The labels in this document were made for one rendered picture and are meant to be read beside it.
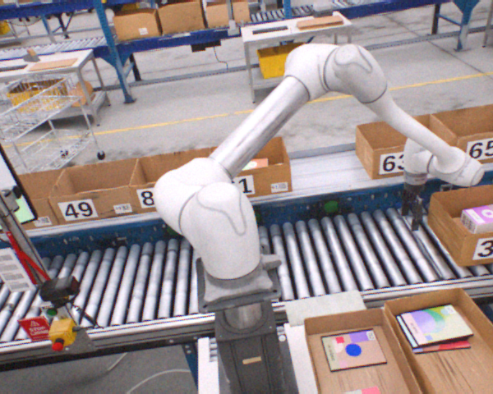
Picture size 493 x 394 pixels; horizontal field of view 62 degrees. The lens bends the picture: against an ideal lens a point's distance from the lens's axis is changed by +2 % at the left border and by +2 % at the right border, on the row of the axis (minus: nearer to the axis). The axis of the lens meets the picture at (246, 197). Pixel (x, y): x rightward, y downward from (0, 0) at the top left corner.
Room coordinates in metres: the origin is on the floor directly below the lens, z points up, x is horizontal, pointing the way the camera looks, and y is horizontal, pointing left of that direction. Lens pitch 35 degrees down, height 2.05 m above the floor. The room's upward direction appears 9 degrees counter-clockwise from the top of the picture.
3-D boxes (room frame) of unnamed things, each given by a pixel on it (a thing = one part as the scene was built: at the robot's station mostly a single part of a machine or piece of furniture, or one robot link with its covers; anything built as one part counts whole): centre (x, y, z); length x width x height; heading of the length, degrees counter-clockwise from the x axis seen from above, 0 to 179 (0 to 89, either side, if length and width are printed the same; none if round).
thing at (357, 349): (0.84, -0.28, 0.76); 0.19 x 0.14 x 0.02; 90
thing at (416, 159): (1.34, -0.70, 1.19); 0.13 x 0.11 x 0.16; 31
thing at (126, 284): (1.37, 0.61, 0.72); 0.52 x 0.05 x 0.05; 178
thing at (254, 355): (0.81, 0.06, 0.91); 0.26 x 0.26 x 0.33; 1
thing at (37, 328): (1.08, 0.83, 0.85); 0.16 x 0.01 x 0.13; 88
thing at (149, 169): (1.82, 0.35, 0.96); 0.39 x 0.29 x 0.17; 88
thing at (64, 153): (3.78, 1.94, 0.52); 1.07 x 0.56 x 1.03; 157
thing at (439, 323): (0.87, -0.57, 0.79); 0.19 x 0.14 x 0.02; 94
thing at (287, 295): (1.35, -0.11, 0.72); 0.52 x 0.05 x 0.05; 178
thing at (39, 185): (1.84, 1.13, 0.97); 0.39 x 0.29 x 0.17; 88
